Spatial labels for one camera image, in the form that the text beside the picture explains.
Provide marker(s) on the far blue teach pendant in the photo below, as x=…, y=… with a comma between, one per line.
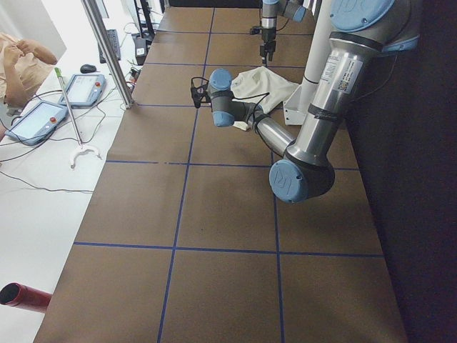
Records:
x=84, y=90

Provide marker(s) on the black keyboard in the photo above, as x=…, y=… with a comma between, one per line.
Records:
x=115, y=45

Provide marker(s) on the grey aluminium frame post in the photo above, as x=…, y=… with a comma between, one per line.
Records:
x=100, y=34

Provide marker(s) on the near blue teach pendant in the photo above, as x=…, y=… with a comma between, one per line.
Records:
x=38, y=124

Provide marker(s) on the blue teach pendant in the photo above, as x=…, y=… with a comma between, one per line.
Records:
x=84, y=90
x=38, y=124

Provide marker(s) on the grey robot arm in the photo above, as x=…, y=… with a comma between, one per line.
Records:
x=270, y=10
x=348, y=35

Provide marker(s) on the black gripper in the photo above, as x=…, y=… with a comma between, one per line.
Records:
x=268, y=37

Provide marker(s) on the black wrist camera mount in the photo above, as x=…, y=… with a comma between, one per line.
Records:
x=199, y=93
x=254, y=30

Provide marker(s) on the person in beige shirt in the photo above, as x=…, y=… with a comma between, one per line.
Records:
x=25, y=65

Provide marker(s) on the red cylinder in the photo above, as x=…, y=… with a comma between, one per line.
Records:
x=25, y=297

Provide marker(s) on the black computer mouse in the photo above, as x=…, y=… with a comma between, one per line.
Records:
x=88, y=68

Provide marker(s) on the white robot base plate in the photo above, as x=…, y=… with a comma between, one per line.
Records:
x=296, y=106

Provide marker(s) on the cream long-sleeve cat shirt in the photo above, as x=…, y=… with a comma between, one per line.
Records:
x=264, y=86

